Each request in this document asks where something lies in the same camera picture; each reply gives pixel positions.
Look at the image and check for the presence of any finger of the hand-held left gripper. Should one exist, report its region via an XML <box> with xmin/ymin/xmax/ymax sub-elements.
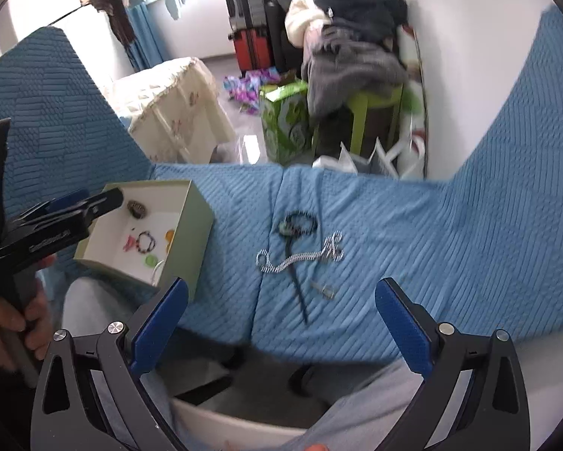
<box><xmin>81</xmin><ymin>187</ymin><xmax>124</xmax><ymax>225</ymax></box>
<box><xmin>41</xmin><ymin>189</ymin><xmax>92</xmax><ymax>213</ymax></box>

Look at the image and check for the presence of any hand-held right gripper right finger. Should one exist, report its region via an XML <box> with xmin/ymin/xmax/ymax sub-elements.
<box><xmin>374</xmin><ymin>277</ymin><xmax>531</xmax><ymax>451</ymax></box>

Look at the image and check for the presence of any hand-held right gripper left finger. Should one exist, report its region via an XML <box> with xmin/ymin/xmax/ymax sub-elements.
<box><xmin>30</xmin><ymin>277</ymin><xmax>189</xmax><ymax>451</ymax></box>

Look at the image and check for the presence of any green cardboard box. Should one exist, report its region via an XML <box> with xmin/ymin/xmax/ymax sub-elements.
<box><xmin>74</xmin><ymin>179</ymin><xmax>215</xmax><ymax>304</ymax></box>

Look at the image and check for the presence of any silver metal clip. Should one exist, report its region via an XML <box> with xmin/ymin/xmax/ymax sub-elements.
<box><xmin>311</xmin><ymin>281</ymin><xmax>337</xmax><ymax>301</ymax></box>

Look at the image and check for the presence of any silver ball chain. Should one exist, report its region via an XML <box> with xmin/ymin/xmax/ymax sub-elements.
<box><xmin>321</xmin><ymin>231</ymin><xmax>345</xmax><ymax>263</ymax></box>

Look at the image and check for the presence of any black cord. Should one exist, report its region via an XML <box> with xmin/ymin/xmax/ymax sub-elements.
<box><xmin>285</xmin><ymin>237</ymin><xmax>309</xmax><ymax>326</ymax></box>

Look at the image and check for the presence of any silver chain necklace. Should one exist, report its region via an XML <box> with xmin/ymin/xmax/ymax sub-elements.
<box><xmin>256</xmin><ymin>248</ymin><xmax>327</xmax><ymax>274</ymax></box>

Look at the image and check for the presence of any dark beaded bracelet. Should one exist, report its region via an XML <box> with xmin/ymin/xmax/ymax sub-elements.
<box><xmin>274</xmin><ymin>211</ymin><xmax>318</xmax><ymax>239</ymax></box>

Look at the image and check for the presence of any person's right leg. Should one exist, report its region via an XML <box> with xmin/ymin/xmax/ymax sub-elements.
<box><xmin>288</xmin><ymin>351</ymin><xmax>433</xmax><ymax>451</ymax></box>

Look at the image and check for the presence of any blue covered chair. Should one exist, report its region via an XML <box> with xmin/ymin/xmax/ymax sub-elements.
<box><xmin>252</xmin><ymin>5</ymin><xmax>563</xmax><ymax>363</ymax></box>

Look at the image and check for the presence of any cream lace covered table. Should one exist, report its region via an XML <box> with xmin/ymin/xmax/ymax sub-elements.
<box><xmin>100</xmin><ymin>56</ymin><xmax>238</xmax><ymax>166</ymax></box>

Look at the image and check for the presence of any white seat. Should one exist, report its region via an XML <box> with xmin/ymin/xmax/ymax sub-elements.
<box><xmin>170</xmin><ymin>397</ymin><xmax>311</xmax><ymax>451</ymax></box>

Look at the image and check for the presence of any white shopping bag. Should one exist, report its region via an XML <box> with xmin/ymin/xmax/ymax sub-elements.
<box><xmin>312</xmin><ymin>138</ymin><xmax>429</xmax><ymax>180</ymax></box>

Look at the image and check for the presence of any blue curtain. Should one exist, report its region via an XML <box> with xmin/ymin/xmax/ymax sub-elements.
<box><xmin>126</xmin><ymin>2</ymin><xmax>166</xmax><ymax>72</ymax></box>

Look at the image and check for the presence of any colourful crumpled wrapping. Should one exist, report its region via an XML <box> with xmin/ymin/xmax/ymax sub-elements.
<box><xmin>222</xmin><ymin>68</ymin><xmax>283</xmax><ymax>114</ymax></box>

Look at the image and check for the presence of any green printed carton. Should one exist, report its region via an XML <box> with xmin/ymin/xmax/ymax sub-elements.
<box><xmin>259</xmin><ymin>71</ymin><xmax>313</xmax><ymax>166</ymax></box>

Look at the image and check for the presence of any green plastic stool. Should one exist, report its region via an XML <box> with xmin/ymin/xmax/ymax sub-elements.
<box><xmin>312</xmin><ymin>85</ymin><xmax>405</xmax><ymax>161</ymax></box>

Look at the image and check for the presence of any red suitcase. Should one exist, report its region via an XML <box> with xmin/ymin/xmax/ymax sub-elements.
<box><xmin>228</xmin><ymin>28</ymin><xmax>275</xmax><ymax>77</ymax></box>

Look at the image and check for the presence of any floral printed board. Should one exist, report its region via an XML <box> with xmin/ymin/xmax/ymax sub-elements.
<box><xmin>394</xmin><ymin>23</ymin><xmax>429</xmax><ymax>180</ymax></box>

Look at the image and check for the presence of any grey suitcase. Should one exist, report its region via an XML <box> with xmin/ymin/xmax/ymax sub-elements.
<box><xmin>222</xmin><ymin>0</ymin><xmax>271</xmax><ymax>35</ymax></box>

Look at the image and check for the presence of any black suitcase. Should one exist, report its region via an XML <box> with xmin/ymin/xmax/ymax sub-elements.
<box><xmin>267</xmin><ymin>0</ymin><xmax>307</xmax><ymax>72</ymax></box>

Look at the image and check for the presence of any grey garment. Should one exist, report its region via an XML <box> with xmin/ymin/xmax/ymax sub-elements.
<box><xmin>303</xmin><ymin>26</ymin><xmax>410</xmax><ymax>114</ymax></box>

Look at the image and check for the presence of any cream quilt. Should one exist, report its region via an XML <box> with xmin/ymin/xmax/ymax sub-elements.
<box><xmin>285</xmin><ymin>0</ymin><xmax>335</xmax><ymax>48</ymax></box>

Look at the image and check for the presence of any dark navy garment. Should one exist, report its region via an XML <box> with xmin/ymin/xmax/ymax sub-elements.
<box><xmin>312</xmin><ymin>0</ymin><xmax>410</xmax><ymax>44</ymax></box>

